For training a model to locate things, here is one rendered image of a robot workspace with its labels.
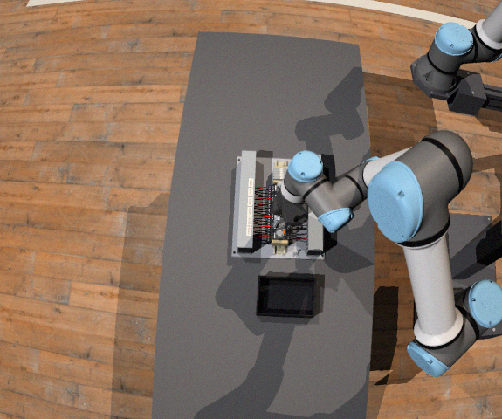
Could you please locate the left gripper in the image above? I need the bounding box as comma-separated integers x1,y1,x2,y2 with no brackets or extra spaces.
272,179,307,229

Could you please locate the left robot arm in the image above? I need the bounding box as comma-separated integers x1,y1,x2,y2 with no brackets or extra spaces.
284,130,502,377

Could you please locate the grey relay with red button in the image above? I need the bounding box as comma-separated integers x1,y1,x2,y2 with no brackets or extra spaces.
276,218,287,229

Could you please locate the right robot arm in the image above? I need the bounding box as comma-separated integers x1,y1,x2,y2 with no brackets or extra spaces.
416,0,502,93

